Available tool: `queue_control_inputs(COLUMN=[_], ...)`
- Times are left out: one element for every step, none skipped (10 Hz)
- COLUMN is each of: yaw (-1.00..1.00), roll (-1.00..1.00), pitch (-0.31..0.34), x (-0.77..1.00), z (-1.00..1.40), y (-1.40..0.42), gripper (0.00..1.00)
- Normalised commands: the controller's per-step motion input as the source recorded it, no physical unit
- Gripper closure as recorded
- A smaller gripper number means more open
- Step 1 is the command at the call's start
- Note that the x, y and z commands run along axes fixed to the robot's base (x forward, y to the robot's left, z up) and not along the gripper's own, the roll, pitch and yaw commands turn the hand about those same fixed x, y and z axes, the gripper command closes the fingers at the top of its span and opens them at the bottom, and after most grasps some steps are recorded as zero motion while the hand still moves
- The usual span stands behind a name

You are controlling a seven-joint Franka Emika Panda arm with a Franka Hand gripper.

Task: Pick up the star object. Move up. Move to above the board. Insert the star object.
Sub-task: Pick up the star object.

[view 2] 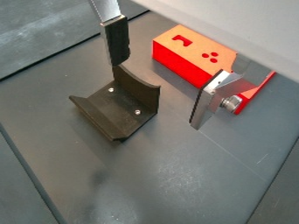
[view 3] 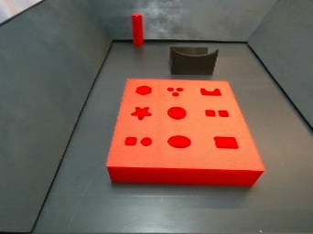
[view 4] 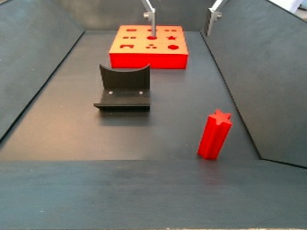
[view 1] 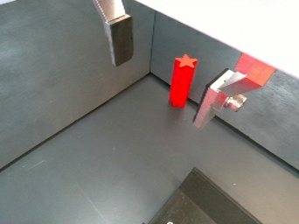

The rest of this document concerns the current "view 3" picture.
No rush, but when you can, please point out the red star-shaped peg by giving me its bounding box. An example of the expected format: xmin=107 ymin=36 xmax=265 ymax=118
xmin=131 ymin=14 xmax=144 ymax=46

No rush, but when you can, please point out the red board with shaped holes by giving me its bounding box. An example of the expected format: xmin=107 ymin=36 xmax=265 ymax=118
xmin=107 ymin=79 xmax=263 ymax=186

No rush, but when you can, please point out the black curved holder bracket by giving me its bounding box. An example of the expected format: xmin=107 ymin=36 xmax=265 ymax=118
xmin=170 ymin=47 xmax=219 ymax=75

